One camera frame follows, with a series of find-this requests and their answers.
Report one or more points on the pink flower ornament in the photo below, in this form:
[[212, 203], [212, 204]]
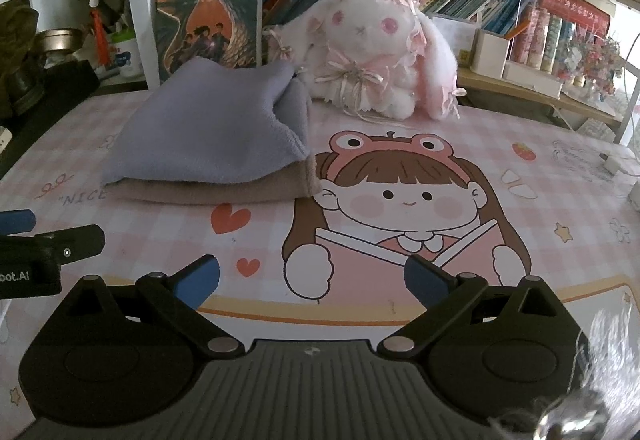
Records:
[[597, 67]]

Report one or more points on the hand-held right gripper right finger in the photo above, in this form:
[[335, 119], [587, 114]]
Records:
[[425, 280]]

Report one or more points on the white square desk box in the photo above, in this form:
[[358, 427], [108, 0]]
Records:
[[490, 52]]

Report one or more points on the metal bowl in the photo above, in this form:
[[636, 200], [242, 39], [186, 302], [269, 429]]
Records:
[[59, 40]]

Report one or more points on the row of patterned book spines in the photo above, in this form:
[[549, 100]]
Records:
[[560, 30]]

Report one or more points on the olive green bag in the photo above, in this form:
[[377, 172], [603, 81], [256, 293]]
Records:
[[17, 50]]

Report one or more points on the white flat box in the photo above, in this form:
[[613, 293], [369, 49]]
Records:
[[532, 80]]

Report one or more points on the grey and tan towel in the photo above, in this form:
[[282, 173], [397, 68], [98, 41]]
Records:
[[210, 140]]

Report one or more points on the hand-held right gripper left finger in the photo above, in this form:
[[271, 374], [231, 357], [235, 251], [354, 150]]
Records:
[[197, 280]]

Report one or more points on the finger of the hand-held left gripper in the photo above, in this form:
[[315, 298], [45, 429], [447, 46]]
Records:
[[75, 242], [17, 221]]

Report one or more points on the wooden shelf board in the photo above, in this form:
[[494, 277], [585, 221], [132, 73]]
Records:
[[540, 102]]

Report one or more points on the red tassel ornament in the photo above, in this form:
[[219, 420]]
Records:
[[100, 40]]

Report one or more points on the pink white plush bunny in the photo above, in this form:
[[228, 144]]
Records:
[[370, 50]]

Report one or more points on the large fantasy picture book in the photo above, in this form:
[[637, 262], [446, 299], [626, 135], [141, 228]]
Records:
[[210, 10]]

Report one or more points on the pink cartoon printed desk mat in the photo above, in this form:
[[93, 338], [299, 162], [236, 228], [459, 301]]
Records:
[[450, 160]]

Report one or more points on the black cloth pad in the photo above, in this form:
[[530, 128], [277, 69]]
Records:
[[55, 95]]

